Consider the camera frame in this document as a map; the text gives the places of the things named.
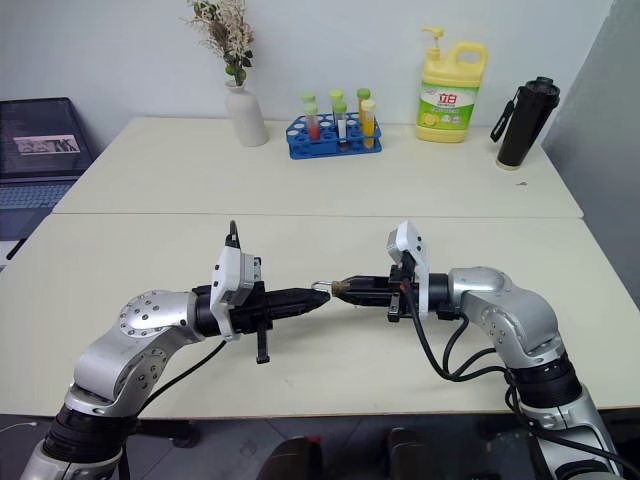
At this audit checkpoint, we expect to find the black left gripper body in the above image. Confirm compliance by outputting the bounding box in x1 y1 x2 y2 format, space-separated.
228 281 274 366

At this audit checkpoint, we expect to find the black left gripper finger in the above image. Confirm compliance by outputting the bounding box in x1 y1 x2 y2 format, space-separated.
265 298 327 320
264 286 333 305

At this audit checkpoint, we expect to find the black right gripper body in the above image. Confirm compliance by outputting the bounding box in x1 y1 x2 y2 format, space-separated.
386 264 417 324

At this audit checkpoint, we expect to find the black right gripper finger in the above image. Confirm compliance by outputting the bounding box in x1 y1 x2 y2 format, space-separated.
334 288 394 308
338 273 394 292

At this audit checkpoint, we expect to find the small metal hook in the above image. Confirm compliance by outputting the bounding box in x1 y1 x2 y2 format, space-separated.
310 278 350 298

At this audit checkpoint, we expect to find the blue test tube rack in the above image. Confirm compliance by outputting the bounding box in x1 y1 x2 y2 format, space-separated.
285 113 384 161

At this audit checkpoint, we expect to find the dark rounded shape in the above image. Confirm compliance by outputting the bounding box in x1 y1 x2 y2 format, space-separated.
381 426 437 480
271 433 324 480

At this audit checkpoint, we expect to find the green-capped tube white label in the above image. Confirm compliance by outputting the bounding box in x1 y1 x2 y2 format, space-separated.
332 101 351 152

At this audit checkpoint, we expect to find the yellow-capped tube orange liquid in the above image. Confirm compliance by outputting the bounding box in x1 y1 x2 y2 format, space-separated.
359 98 378 150

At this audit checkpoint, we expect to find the green-capped tube red liquid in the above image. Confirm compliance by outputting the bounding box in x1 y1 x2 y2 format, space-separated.
302 102 323 142

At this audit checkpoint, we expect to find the white ceramic vase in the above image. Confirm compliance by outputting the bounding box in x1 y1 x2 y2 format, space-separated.
224 82 270 148

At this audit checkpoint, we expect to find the yellow dish soap pump bottle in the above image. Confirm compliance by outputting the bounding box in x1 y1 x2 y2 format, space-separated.
414 25 489 144

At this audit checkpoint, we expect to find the dark laptop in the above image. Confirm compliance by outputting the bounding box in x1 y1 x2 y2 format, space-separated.
0 96 97 262

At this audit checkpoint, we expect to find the dried flower bunch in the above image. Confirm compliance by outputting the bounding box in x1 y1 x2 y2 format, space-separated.
181 0 257 87

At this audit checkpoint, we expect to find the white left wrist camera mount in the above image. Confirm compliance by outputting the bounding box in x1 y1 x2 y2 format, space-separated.
209 244 264 343

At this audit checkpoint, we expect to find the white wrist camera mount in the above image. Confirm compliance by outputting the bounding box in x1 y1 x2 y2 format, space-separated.
384 219 432 317
209 244 264 343

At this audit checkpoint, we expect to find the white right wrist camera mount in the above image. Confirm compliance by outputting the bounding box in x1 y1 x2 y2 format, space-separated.
384 219 432 317

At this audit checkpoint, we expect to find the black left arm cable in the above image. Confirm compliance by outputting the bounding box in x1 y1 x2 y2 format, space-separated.
117 219 242 480

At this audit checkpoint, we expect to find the black tumbler with strap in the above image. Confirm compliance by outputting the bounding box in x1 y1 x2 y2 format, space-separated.
489 76 562 173

